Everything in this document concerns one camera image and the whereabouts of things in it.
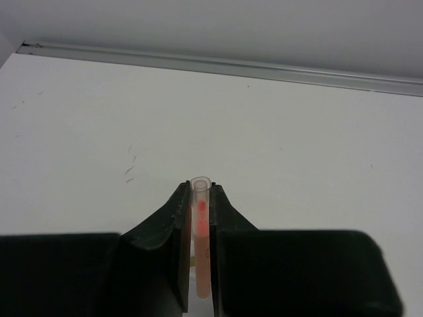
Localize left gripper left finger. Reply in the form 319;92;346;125
1;182;191;316

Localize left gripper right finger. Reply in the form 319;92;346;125
210;184;404;316

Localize aluminium back frame rail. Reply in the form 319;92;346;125
17;42;422;97

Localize orange highlighter pen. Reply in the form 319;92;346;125
190;176;212;299

